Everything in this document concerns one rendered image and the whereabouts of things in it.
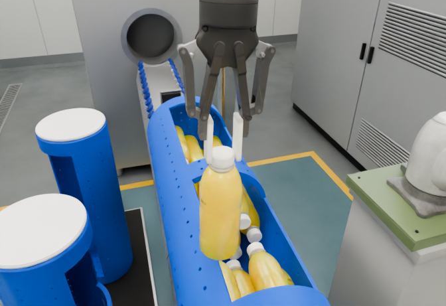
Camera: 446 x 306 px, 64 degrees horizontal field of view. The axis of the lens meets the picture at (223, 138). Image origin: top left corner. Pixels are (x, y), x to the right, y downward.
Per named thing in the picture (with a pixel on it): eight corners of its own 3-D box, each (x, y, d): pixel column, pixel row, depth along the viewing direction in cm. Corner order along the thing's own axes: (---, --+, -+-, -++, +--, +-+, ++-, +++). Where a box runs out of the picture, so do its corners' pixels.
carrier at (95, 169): (97, 239, 210) (68, 279, 187) (62, 107, 165) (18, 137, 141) (141, 247, 205) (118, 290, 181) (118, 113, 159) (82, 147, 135)
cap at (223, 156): (223, 153, 58) (224, 143, 57) (239, 164, 55) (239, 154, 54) (204, 160, 56) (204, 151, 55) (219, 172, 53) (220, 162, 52)
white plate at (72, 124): (62, 105, 164) (62, 107, 164) (19, 135, 141) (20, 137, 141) (116, 111, 158) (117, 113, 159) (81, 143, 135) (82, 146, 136)
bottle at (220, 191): (222, 226, 69) (225, 145, 60) (245, 248, 64) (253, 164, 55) (192, 242, 65) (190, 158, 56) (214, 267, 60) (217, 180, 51)
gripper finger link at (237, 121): (233, 111, 53) (237, 111, 54) (231, 153, 56) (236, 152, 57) (238, 119, 51) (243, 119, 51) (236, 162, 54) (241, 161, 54)
